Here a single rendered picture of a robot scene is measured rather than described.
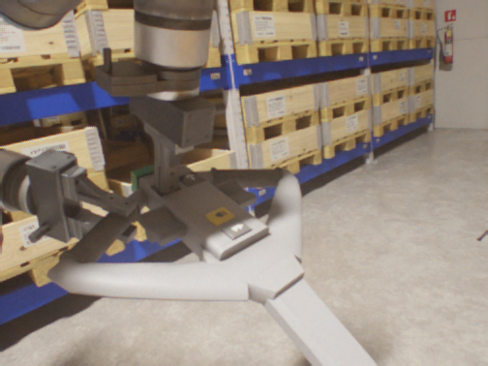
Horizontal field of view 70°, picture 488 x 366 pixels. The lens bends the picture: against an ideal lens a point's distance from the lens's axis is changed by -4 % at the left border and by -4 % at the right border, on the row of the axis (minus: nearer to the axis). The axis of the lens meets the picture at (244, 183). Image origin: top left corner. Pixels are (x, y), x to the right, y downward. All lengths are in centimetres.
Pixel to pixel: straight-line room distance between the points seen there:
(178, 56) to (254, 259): 26
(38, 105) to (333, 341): 172
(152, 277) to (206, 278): 6
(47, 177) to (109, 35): 156
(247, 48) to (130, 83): 219
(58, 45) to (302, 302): 170
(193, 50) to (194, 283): 27
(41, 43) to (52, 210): 141
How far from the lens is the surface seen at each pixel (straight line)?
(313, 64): 325
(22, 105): 193
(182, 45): 43
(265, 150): 270
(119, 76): 42
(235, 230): 48
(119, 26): 208
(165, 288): 44
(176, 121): 44
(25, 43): 191
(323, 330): 46
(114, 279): 44
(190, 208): 52
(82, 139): 192
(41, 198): 58
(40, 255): 195
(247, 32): 259
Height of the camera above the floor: 111
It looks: 17 degrees down
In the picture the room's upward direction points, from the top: 8 degrees counter-clockwise
